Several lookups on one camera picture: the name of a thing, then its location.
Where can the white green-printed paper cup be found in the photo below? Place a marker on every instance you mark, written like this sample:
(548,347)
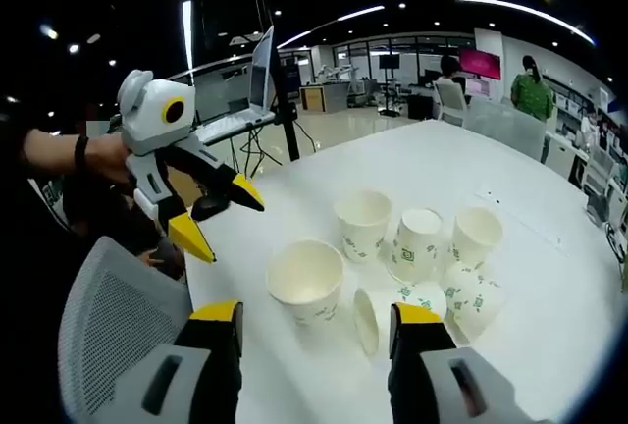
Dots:
(314,313)
(414,252)
(368,321)
(360,242)
(473,242)
(466,296)

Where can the silver laptop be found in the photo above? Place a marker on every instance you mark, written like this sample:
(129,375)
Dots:
(260,75)

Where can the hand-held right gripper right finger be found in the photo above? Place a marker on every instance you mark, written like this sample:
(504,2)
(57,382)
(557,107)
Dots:
(456,389)

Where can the white ceiling light strip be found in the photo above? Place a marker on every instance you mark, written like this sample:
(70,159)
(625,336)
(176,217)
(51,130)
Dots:
(363,12)
(187,31)
(490,2)

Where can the black monitor on stand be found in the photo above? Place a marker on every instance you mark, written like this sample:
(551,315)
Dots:
(390,61)

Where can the white mesh office chair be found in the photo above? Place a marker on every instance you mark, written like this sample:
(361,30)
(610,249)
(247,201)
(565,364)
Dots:
(451,102)

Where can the pink lit monitor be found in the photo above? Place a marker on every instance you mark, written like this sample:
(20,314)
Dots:
(478,88)

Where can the black wristband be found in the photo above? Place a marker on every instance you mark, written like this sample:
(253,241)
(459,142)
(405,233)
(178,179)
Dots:
(81,151)

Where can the wooden-edged cabinet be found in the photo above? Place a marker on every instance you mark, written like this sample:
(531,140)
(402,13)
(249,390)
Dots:
(314,99)

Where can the grey mesh office chair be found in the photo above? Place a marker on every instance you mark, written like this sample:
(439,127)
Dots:
(113,306)

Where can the black tripod stand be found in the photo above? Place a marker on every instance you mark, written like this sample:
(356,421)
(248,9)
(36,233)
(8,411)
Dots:
(289,134)

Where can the magenta display screen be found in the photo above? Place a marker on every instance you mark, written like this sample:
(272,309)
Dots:
(480,63)

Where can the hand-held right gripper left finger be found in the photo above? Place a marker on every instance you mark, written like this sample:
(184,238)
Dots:
(162,385)

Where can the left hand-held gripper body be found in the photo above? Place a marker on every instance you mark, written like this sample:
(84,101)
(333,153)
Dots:
(152,120)

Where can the person's left hand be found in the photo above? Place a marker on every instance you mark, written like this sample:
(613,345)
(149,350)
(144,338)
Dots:
(108,156)

